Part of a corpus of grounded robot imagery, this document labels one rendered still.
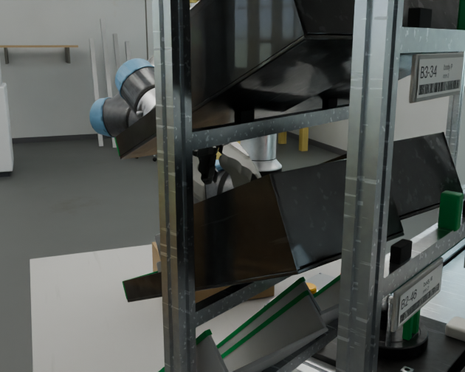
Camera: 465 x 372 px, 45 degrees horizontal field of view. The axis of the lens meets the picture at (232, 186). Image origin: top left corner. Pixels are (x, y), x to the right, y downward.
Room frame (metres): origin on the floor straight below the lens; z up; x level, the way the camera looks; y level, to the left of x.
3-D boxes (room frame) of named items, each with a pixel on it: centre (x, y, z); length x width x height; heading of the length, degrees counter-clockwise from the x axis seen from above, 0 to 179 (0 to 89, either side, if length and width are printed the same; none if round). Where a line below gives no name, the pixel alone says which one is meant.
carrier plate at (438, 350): (0.86, -0.26, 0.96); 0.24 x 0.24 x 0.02; 50
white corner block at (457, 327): (0.88, -0.40, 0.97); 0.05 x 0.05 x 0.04; 50
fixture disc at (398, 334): (0.86, -0.26, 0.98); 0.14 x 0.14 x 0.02
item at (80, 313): (1.33, 0.04, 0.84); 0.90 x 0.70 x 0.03; 110
